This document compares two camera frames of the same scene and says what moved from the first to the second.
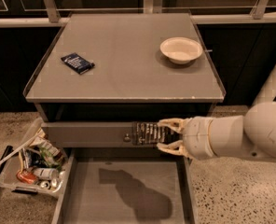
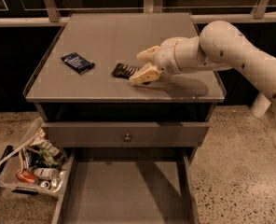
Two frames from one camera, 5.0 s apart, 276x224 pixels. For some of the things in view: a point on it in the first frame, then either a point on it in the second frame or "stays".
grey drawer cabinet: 90,76 stays
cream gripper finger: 176,147 → 148,55
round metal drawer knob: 127,138 stays
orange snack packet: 27,176 stays
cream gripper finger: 176,123 → 148,73
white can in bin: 45,174 stays
